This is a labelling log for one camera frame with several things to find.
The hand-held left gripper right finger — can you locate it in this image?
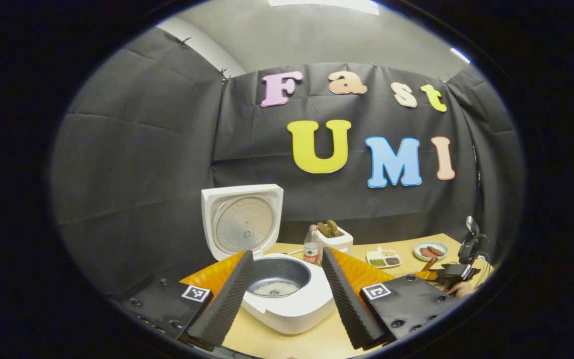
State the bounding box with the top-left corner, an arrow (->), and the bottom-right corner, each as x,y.
321,247 -> 459,351

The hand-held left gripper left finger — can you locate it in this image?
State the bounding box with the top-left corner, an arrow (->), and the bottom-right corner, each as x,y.
120,250 -> 255,348

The white rice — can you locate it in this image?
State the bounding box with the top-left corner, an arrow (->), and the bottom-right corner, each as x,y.
255,282 -> 300,297

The white rice cooker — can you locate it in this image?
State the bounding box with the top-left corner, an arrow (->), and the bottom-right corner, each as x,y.
201,184 -> 336,335

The pale green plate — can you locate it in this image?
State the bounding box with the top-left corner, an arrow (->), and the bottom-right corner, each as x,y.
413,241 -> 449,262

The white divided bean dish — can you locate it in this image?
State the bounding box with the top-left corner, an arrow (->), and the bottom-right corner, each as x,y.
366,246 -> 403,268

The white toaster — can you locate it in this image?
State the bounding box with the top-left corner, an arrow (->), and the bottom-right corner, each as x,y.
317,228 -> 354,255

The clear plastic water bottle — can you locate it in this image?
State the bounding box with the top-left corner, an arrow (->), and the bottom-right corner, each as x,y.
303,224 -> 320,265

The black backdrop cloth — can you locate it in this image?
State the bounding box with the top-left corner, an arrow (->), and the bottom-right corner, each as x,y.
50,27 -> 524,300

